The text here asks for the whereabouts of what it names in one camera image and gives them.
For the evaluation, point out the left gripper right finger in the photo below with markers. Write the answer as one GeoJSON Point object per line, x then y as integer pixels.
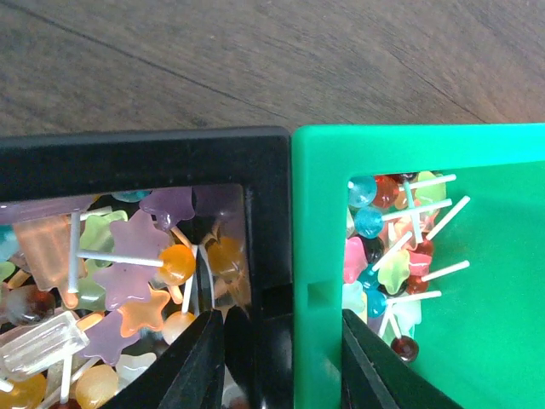
{"type": "Point", "coordinates": [373, 376]}

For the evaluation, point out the green candy bin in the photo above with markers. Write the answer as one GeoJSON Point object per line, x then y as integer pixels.
{"type": "Point", "coordinates": [433, 235]}

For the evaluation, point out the black candy bin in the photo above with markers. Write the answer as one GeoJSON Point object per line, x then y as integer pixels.
{"type": "Point", "coordinates": [258, 342]}

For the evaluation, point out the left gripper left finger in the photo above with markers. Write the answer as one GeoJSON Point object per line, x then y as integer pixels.
{"type": "Point", "coordinates": [189, 374]}

